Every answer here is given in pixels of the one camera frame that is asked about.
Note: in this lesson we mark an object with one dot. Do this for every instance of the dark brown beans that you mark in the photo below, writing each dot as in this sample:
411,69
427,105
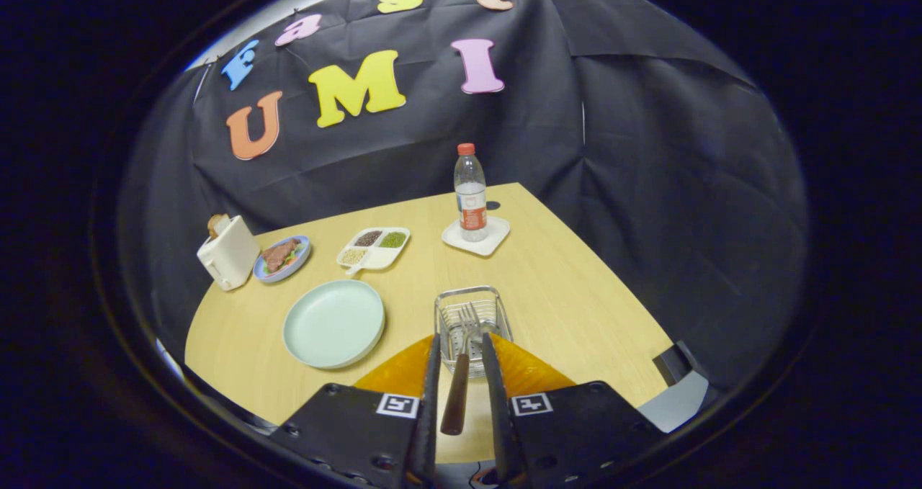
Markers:
368,238

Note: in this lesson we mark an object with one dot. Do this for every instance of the dark grey chair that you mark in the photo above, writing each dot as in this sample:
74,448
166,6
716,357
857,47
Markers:
673,363

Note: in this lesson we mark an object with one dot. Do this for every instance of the light green plate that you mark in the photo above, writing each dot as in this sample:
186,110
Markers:
331,323

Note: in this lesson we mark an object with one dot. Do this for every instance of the meat with green salad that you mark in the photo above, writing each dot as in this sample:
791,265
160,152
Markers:
277,255

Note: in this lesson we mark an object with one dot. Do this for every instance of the brown bread slice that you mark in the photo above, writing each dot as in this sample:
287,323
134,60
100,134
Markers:
215,224

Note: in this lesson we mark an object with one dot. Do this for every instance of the black backdrop cloth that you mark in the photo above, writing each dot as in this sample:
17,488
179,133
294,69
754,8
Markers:
648,208

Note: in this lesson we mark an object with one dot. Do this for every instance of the clear bottle with red cap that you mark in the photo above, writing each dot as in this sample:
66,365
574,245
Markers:
472,201

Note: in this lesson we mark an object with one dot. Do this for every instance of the white square coaster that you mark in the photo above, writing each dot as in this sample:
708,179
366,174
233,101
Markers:
497,231

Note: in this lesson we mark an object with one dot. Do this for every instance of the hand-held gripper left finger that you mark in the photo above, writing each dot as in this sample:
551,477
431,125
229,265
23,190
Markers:
426,431

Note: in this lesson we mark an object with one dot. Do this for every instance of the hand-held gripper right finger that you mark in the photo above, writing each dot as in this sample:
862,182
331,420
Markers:
500,431

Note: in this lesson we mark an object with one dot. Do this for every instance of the green beans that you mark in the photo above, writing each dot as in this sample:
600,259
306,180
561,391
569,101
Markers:
392,239

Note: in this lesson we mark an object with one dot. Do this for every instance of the clear cutlery basket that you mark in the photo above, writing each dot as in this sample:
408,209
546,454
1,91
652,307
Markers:
446,309

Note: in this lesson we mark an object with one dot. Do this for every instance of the small blue plate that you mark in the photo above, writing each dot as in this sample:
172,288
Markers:
300,263

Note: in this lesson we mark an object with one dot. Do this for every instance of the white divided dish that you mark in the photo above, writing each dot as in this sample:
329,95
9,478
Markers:
382,258

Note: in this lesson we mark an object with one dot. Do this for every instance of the white toaster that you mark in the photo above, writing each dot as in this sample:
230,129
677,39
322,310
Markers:
230,255

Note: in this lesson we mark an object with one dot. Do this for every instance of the pale beans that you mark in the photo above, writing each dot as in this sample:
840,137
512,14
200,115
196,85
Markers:
352,256

